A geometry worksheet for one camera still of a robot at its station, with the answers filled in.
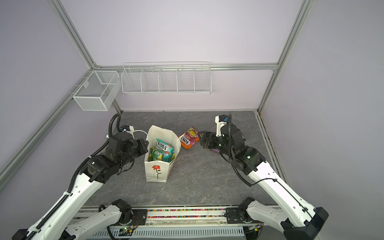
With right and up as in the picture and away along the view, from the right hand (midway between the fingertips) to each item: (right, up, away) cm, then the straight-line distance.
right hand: (204, 135), depth 68 cm
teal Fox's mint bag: (-20, -10, +12) cm, 25 cm away
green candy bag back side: (-26, -11, +10) cm, 30 cm away
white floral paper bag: (-22, -18, +4) cm, 29 cm away
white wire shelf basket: (-24, +36, +30) cm, 52 cm away
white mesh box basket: (-68, +26, +28) cm, 78 cm away
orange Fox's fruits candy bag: (-9, -4, +30) cm, 32 cm away
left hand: (-26, -5, +2) cm, 27 cm away
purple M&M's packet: (+7, -9, +10) cm, 15 cm away
